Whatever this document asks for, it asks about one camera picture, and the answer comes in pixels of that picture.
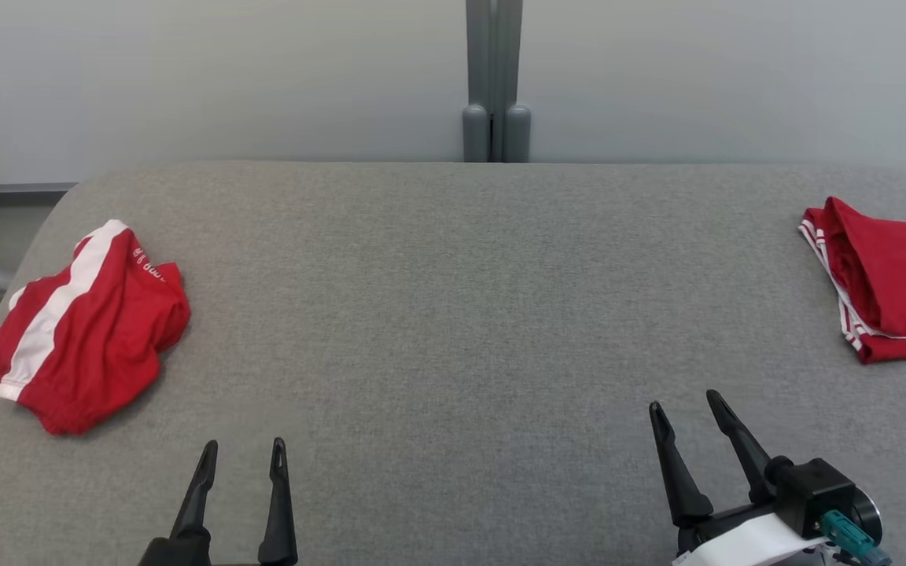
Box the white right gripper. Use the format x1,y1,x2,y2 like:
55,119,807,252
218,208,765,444
650,389,824,566

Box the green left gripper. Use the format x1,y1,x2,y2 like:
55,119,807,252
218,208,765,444
137,438,299,566

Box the red shorts with white stripe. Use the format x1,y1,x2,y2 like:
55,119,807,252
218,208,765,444
0,219,192,436

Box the red and white t-shirt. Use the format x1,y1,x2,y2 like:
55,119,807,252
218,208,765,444
797,197,906,366

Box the grey fabric sofa seat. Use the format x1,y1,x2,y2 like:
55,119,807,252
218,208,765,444
0,161,906,566

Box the grey partition pole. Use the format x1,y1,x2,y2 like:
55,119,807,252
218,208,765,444
462,0,494,164
492,0,532,164

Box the right arm teal plug cable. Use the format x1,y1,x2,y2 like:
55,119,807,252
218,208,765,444
820,509,892,566

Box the grey partition bottom rail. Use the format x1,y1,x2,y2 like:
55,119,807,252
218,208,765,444
0,182,78,208

